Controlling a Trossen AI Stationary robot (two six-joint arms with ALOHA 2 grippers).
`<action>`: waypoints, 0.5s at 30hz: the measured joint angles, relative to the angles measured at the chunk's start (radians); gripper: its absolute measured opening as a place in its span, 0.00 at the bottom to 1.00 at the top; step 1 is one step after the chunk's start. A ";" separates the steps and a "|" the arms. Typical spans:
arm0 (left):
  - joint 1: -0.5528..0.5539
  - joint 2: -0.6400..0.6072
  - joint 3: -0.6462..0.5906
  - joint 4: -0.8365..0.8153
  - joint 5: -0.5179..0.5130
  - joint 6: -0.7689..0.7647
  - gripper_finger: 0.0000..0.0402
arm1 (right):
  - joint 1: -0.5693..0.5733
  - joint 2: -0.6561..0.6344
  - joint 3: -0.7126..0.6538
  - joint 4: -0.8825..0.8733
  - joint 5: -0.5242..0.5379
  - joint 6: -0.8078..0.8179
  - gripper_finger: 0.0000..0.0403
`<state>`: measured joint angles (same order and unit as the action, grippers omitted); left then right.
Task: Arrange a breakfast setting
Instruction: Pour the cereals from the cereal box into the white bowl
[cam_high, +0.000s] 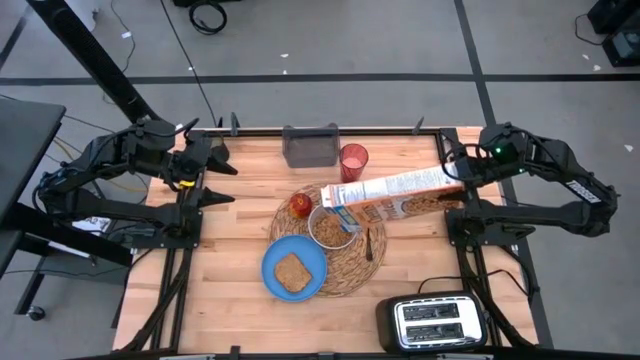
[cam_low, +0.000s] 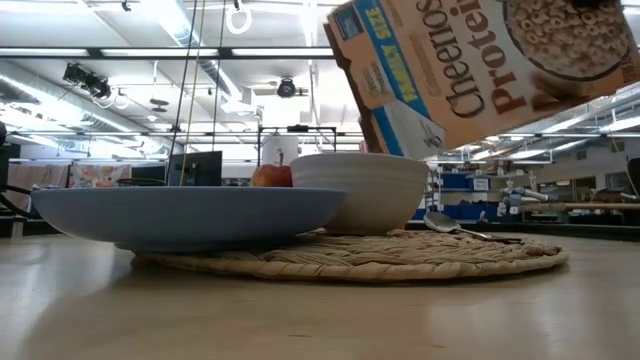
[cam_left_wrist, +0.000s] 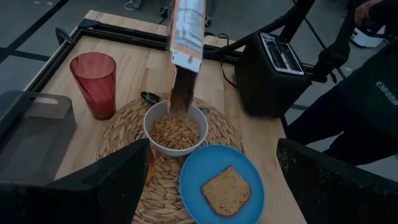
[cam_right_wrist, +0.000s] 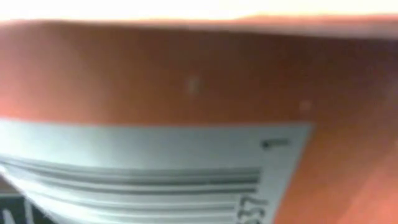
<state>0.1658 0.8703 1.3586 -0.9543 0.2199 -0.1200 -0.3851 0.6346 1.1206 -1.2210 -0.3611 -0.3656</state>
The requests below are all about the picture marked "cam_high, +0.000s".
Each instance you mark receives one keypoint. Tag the blue round plate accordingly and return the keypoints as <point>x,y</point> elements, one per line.
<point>272,260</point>

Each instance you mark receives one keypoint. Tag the translucent red plastic cup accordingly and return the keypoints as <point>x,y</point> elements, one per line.
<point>353,170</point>

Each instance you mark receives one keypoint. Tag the orange cereal box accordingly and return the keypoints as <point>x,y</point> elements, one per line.
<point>390,187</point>

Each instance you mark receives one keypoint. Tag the brown cereal pieces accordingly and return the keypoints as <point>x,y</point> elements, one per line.
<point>330,232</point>

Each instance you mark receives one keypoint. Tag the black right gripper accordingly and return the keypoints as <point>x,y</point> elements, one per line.
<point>480,167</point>

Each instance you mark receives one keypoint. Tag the white ceramic bowl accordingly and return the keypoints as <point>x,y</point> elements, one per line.
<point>310,228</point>

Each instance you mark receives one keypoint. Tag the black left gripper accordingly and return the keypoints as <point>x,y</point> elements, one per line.
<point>192,165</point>

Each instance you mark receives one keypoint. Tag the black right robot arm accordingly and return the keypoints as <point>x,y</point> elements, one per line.
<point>550,215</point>

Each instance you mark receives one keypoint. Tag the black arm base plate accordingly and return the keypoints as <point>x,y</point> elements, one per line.
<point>150,241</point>
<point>500,239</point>

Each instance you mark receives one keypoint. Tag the black desk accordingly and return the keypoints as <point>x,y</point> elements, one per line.
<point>25,150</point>

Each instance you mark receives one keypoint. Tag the white printed label sheet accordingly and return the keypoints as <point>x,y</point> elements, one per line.
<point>92,225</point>

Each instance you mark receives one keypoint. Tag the black metal table frame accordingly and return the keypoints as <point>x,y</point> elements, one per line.
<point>260,132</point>

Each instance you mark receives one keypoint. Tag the dark metal spoon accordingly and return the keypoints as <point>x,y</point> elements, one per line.
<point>369,250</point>

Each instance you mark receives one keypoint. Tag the black equipment box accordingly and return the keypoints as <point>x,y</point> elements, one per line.
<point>615,12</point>
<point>625,47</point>

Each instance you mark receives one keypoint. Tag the black frame clamp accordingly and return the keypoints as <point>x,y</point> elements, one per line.
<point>233,125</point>
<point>418,127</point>

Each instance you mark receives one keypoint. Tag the red apple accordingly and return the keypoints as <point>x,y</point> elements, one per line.
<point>301,206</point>

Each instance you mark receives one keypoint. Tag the brown toast slice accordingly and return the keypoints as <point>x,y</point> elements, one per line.
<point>292,272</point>

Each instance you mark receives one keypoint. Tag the gray plastic basket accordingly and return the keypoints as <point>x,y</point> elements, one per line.
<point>310,150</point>

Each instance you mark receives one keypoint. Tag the round woven straw placemat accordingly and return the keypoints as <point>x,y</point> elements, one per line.
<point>350,270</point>

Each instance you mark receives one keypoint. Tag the black silver toaster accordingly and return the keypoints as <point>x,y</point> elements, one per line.
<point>390,325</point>

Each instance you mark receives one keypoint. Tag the black slanted stand post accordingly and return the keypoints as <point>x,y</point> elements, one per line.
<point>95,60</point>

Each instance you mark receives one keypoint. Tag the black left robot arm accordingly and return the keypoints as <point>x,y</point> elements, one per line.
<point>100,205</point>

